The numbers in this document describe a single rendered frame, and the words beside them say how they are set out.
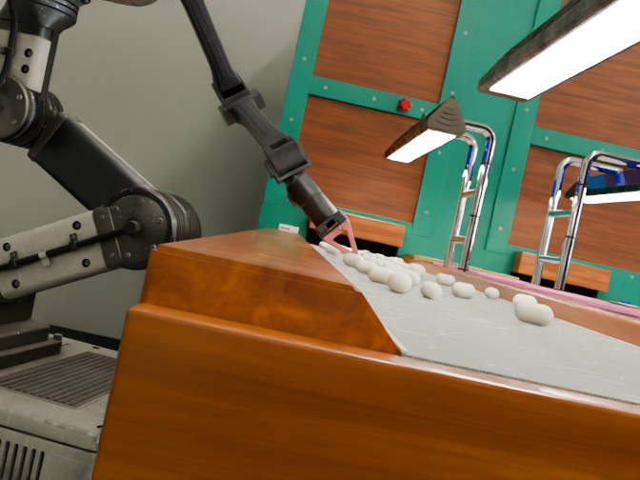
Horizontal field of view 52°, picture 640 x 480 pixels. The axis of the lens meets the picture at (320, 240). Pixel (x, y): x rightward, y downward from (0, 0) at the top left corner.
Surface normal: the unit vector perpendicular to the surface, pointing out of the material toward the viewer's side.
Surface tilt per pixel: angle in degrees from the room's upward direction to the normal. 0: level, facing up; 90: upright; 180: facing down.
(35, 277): 90
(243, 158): 90
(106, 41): 90
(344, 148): 90
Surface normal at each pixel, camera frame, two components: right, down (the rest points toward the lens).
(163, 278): 0.05, 0.02
